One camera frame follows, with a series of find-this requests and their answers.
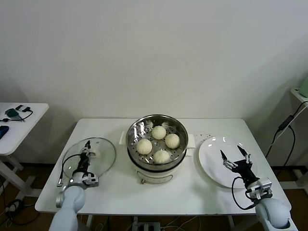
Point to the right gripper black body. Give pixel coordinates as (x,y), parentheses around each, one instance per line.
(245,169)

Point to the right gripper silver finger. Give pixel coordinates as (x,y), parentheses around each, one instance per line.
(228,163)
(247,157)

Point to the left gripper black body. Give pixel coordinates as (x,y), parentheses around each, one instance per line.
(83,164)

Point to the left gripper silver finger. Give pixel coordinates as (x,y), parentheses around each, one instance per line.
(87,150)
(91,153)

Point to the white steamed baozi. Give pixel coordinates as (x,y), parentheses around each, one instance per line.
(161,157)
(144,146)
(158,132)
(172,140)

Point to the stainless steel steamer basket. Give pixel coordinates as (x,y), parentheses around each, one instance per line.
(134,134)

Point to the white round plate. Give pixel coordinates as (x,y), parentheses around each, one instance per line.
(211,158)

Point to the white side table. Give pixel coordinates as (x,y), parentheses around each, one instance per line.
(24,130)

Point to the small black grey device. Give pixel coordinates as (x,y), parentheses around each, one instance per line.
(20,107)

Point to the green electronic device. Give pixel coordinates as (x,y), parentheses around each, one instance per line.
(11,112)

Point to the blue object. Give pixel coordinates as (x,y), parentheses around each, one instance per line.
(3,131)

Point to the grey power strip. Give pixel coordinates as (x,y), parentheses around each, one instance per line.
(146,226)

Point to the pale green appliance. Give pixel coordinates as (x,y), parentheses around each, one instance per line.
(304,86)

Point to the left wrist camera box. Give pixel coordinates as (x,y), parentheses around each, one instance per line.
(91,180)

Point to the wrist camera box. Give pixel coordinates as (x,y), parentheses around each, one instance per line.
(91,180)
(262,188)

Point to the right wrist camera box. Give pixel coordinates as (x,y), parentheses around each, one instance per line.
(262,188)

